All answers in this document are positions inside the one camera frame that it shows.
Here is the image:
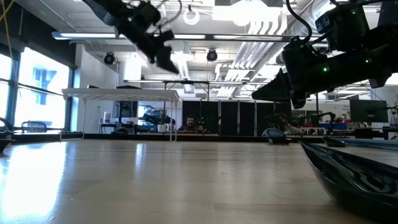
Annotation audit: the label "black square mini plate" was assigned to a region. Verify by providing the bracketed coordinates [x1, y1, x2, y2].
[267, 138, 293, 146]
[0, 138, 16, 154]

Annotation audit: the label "black computer monitor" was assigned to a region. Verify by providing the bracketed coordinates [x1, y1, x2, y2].
[349, 99, 389, 124]

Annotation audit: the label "ceiling light rail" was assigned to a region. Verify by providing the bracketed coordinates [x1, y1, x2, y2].
[51, 30, 321, 43]

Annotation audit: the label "mesh office chair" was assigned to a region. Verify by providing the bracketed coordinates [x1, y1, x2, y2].
[21, 120, 48, 134]

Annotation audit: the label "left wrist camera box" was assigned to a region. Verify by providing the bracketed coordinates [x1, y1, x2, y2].
[133, 1, 162, 26]

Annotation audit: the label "black teardrop mini plate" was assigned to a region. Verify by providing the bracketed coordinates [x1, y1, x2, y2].
[340, 138, 398, 151]
[322, 136, 348, 148]
[298, 140, 398, 223]

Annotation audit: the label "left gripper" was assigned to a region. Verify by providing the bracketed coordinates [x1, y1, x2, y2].
[118, 18, 180, 75]

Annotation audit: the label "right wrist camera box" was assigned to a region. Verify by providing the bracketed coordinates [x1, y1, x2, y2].
[315, 2, 371, 52]

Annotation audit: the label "black partition panels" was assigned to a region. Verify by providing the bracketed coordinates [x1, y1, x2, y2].
[182, 100, 292, 137]

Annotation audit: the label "person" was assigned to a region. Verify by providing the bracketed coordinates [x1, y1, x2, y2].
[178, 115, 203, 132]
[276, 115, 295, 134]

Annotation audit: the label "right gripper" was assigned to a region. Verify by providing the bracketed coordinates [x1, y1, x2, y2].
[251, 36, 330, 110]

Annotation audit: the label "white ceiling ring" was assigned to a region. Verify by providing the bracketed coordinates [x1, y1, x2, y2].
[182, 8, 201, 26]

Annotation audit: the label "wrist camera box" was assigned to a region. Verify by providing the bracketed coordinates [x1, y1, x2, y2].
[133, 1, 162, 26]
[315, 2, 371, 52]

